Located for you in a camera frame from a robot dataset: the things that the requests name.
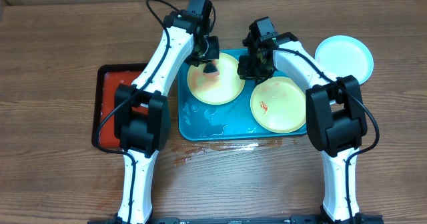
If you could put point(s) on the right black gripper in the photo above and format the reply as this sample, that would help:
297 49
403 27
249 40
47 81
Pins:
249 74

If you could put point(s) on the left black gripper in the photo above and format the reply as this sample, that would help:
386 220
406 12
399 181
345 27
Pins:
214 54

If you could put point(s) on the pink and black sponge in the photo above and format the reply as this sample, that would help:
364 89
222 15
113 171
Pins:
210 69

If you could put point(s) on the yellow-green plate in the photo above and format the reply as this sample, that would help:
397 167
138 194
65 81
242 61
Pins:
218 89
279 105

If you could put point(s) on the light blue plate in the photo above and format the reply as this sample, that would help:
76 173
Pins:
345 55

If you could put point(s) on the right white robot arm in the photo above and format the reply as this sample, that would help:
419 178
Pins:
335 115

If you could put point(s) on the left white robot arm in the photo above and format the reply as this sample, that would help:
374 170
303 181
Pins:
141 113

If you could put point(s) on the teal plastic tray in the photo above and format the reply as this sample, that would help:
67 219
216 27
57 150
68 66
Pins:
200 121

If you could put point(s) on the red black-rimmed tray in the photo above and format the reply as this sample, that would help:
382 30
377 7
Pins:
109 77

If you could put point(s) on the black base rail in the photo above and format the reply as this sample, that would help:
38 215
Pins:
294 219

